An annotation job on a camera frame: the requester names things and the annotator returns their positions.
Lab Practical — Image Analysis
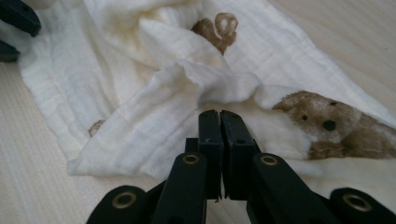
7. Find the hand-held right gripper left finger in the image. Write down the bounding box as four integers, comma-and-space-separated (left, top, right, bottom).
198, 109, 225, 200

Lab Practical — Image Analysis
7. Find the white bear print cloth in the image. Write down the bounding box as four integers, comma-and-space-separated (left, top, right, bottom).
0, 0, 396, 216

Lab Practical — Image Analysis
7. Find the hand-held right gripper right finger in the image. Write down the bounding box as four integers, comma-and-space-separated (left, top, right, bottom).
219, 109, 261, 200

